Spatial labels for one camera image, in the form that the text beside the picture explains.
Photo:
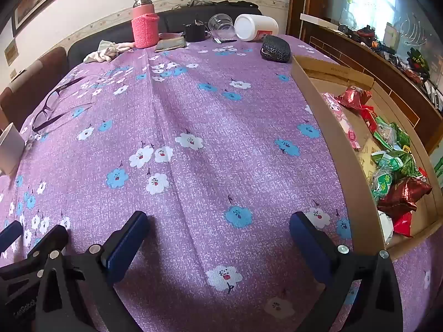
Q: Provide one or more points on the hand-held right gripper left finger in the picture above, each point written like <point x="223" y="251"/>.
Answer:
<point x="126" y="249"/>

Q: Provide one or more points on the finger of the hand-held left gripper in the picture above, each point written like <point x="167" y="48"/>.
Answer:
<point x="10" y="232"/>
<point x="52" y="237"/>

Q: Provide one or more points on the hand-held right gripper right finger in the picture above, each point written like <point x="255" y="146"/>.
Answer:
<point x="309" y="249"/>

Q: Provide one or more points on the pile of snack packets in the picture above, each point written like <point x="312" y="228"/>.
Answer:
<point x="398" y="193"/>

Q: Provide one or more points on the shallow cardboard box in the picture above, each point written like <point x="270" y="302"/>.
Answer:
<point x="332" y="138"/>

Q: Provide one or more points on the purple floral tablecloth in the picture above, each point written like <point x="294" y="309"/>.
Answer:
<point x="207" y="128"/>

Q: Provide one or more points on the brown chair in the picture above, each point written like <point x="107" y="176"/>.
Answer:
<point x="27" y="83"/>

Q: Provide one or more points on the dark-framed eyeglasses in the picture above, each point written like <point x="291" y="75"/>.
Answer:
<point x="65" y="86"/>

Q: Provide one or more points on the crumpled beige cloth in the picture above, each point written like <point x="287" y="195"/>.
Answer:
<point x="103" y="53"/>

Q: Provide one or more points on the wooden brick-pattern partition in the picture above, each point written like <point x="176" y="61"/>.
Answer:
<point x="346" y="52"/>

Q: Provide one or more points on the black speckled glasses case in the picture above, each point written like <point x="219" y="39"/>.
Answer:
<point x="275" y="49"/>

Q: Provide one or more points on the olive flat wallet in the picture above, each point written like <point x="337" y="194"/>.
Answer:
<point x="169" y="45"/>

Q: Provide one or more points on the pink flat pouch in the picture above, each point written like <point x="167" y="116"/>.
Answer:
<point x="169" y="35"/>

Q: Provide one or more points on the thermos with pink knitted sleeve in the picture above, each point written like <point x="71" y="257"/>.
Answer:
<point x="145" y="31"/>

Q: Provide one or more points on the heap of assorted clutter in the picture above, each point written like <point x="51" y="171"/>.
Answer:
<point x="367" y="34"/>

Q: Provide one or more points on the small black cup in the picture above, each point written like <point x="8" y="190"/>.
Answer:
<point x="195" y="34"/>

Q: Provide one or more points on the flat white carton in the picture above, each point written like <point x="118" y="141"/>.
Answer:
<point x="311" y="19"/>

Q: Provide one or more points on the white plastic jar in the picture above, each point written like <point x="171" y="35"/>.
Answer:
<point x="252" y="26"/>

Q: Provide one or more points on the black sofa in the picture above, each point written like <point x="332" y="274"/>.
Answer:
<point x="180" y="16"/>

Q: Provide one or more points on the clear glass cup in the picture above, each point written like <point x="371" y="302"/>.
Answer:
<point x="221" y="24"/>

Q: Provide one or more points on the dark garment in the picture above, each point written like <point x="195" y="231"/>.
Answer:
<point x="238" y="3"/>

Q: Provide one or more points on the grey garment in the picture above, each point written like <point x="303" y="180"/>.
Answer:
<point x="195" y="2"/>

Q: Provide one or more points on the etched glass panel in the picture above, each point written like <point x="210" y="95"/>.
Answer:
<point x="380" y="0"/>

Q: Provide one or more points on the beige wall plate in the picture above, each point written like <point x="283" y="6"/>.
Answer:
<point x="11" y="52"/>

